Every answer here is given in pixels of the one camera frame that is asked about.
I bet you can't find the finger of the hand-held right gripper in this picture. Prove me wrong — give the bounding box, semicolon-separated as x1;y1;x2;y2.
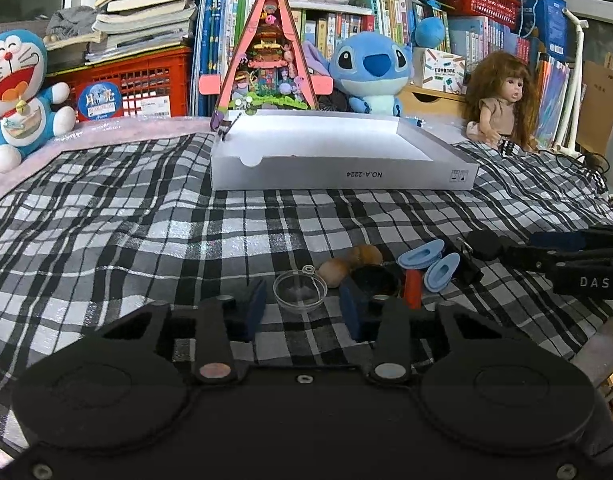
468;230;613;275
531;225;613;252

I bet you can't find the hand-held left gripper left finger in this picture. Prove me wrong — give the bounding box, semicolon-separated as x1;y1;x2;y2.
102;279;268;386

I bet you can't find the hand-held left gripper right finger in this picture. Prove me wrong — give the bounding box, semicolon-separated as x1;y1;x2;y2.
338;282;508;386

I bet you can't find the black round lid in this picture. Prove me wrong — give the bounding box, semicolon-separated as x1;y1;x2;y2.
351;265;402;302

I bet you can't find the clear plastic dome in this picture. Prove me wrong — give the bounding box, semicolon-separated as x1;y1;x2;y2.
272;266;328;315

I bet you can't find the red plastic piece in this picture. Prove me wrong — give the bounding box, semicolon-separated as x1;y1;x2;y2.
404;269;423;310

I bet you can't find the blue oval plastic piece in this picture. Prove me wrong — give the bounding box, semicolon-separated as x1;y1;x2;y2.
397;240;446;268
425;252;461;292

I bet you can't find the white cardboard box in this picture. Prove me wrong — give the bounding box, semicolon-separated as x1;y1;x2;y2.
210;110;480;192

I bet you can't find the brown cardboard sheet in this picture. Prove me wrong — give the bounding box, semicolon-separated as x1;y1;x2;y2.
579;60;613;157

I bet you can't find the row of colourful folders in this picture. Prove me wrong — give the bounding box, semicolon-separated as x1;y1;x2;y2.
534;52;573;147

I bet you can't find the black white plaid blanket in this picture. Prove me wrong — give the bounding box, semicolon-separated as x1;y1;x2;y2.
0;130;613;411

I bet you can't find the long-haired baby doll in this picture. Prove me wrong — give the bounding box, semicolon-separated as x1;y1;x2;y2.
464;50;540;153

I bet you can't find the white pipe rack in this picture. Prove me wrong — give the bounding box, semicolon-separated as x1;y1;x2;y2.
554;7;591;157

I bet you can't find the wooden drawer box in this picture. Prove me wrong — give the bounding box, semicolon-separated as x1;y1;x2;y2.
401;82;470;119

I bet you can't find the illustrated white carton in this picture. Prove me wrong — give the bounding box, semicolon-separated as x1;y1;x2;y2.
411;47;467;94

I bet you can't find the black spoked wheel ornament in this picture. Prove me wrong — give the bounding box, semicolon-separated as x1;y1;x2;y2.
318;91;351;114

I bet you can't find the blue paper bag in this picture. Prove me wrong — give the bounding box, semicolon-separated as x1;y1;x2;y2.
511;0;570;61

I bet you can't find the pink triangular diorama house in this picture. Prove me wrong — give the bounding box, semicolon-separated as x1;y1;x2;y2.
199;0;335;133

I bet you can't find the blue alien plush toy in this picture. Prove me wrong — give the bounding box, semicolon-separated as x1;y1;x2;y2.
301;30;415;116

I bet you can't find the blue round plush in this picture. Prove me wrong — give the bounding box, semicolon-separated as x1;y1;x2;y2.
414;16;452;48

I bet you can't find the red plastic crate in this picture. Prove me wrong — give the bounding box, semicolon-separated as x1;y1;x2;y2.
46;45;193;122

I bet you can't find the red plastic basket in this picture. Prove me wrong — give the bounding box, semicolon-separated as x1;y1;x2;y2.
441;0;521;29

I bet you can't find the round blue sticker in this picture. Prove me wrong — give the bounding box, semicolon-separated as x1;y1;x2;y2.
76;77;123;121

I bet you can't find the row of thin blue books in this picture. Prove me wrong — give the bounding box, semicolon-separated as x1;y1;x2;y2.
190;0;238;117

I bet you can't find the row of shelf books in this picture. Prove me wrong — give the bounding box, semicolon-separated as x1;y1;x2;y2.
234;0;535;63

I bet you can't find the stack of paperback books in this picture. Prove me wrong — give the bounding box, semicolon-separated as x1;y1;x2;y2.
86;0;208;65

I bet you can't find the blue robot cat plush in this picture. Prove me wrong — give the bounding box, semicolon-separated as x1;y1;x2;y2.
0;30;78;173

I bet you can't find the grey cloth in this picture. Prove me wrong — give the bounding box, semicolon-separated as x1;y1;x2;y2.
46;5;98;41

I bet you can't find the black cable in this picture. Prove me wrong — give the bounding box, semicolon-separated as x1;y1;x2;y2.
551;150;613;196

